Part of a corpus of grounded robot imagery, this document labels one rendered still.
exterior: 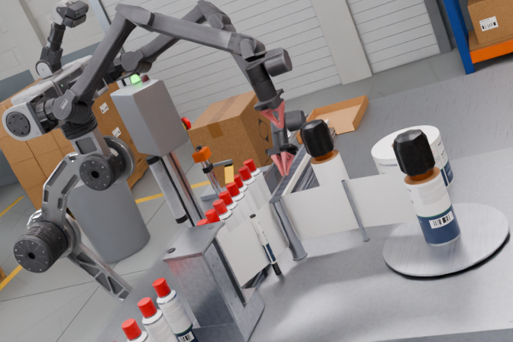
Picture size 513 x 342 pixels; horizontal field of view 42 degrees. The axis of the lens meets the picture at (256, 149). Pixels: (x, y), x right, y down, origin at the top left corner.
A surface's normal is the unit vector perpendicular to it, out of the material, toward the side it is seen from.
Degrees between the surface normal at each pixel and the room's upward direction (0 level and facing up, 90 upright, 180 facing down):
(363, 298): 0
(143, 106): 90
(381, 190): 90
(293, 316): 0
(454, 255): 0
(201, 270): 90
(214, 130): 90
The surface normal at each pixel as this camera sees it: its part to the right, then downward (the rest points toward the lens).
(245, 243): 0.61, 0.02
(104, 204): 0.39, 0.22
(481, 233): -0.38, -0.87
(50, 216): -0.26, 0.42
